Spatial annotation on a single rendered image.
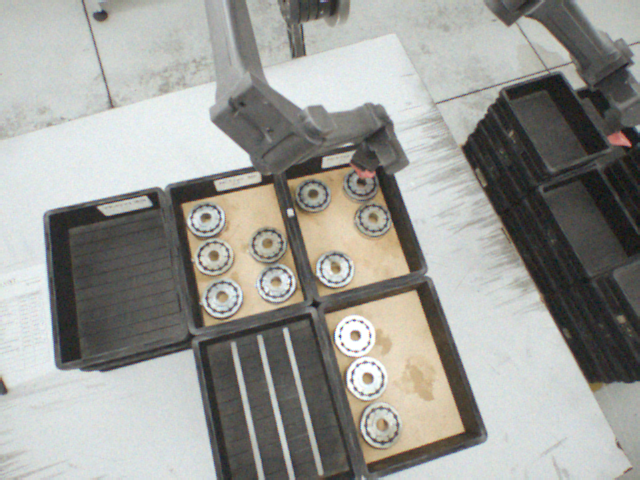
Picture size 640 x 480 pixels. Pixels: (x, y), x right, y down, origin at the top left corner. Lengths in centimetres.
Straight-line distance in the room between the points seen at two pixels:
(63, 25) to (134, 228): 193
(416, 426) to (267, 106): 87
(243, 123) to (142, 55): 221
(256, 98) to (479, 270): 104
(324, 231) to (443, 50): 183
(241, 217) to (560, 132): 140
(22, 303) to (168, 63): 161
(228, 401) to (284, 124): 77
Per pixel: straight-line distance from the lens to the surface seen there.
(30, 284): 149
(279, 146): 57
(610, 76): 104
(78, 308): 127
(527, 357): 143
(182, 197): 123
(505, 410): 139
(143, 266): 123
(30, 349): 145
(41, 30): 306
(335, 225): 121
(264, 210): 122
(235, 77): 56
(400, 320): 117
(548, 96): 216
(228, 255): 116
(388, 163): 94
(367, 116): 88
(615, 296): 184
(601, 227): 211
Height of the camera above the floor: 195
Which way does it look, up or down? 71 degrees down
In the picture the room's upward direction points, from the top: 11 degrees clockwise
